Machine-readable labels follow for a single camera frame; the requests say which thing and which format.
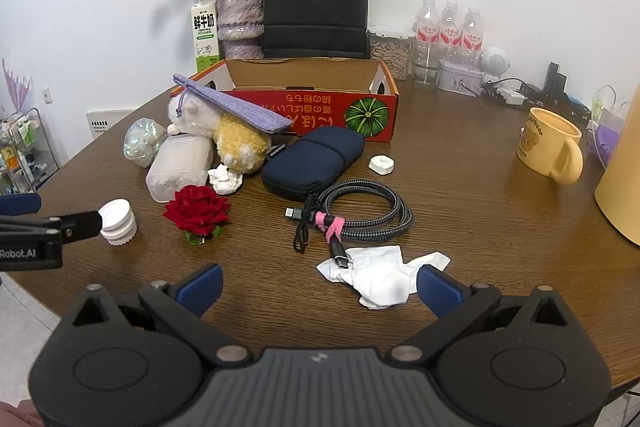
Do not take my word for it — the wooden desktop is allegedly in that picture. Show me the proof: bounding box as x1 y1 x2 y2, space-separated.
0 72 640 427

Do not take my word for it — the yellow plush toy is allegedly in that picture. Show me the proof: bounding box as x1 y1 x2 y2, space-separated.
212 113 273 172

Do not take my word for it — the navy zip pouch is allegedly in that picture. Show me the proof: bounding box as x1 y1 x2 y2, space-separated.
261 128 366 200

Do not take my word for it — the purple knit pouch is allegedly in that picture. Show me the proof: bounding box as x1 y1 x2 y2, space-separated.
172 73 294 136

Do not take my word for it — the clear glass cup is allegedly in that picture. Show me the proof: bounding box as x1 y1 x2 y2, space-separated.
411 42 446 90

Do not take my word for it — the braided grey cable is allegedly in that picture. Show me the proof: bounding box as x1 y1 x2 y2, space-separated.
300 178 415 270

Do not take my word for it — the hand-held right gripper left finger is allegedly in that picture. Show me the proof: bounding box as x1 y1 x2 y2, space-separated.
65 263 251 365

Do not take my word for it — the small crumpled white tissue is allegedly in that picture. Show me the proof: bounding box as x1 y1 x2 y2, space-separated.
207 165 244 196

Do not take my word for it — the yellow bear mug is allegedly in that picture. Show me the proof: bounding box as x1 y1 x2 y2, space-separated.
516 107 585 185

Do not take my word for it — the red cardboard box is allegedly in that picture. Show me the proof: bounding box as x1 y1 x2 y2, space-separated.
187 57 400 142

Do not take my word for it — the white round speaker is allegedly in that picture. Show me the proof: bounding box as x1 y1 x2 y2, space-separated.
479 45 512 82

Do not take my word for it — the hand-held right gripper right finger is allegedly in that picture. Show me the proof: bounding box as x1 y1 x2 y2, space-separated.
387 265 573 365

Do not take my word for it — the white tissue box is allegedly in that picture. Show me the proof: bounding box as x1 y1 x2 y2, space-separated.
436 59 485 98

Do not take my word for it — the clear container of pellets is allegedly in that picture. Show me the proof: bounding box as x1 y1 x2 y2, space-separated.
367 27 416 82

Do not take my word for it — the white green milk carton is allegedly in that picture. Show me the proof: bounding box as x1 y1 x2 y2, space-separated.
192 0 221 72

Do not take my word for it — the pale yellow kettle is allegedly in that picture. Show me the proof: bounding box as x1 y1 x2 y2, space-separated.
593 84 640 250

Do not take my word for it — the black upright device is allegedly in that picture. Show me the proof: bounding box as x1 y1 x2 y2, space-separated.
545 62 568 95

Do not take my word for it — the large crumpled white tissue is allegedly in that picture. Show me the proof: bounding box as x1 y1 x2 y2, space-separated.
316 245 451 310

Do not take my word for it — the black power strip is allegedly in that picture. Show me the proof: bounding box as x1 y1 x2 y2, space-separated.
520 82 593 118

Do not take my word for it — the purple marbled vase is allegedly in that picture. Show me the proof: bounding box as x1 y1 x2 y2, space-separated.
216 0 265 60

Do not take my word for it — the white plush cat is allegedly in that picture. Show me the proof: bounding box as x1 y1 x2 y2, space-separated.
166 94 221 138

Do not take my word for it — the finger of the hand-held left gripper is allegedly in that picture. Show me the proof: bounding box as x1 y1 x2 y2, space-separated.
0 193 42 216
0 210 104 244

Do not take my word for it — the purple butterfly wall decoration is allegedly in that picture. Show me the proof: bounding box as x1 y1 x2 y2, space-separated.
1 59 35 112

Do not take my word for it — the metal shelf cart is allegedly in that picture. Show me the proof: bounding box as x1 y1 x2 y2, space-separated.
0 107 58 195

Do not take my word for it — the translucent plastic swab box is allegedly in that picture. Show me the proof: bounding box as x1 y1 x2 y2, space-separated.
146 134 215 204

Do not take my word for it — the white round jar lid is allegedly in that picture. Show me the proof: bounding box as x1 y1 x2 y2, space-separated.
98 198 137 247

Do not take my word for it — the purple white gift bag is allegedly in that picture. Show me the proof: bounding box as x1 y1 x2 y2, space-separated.
590 84 632 168

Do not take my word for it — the red rose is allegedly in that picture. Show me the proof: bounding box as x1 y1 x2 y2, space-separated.
162 185 232 246

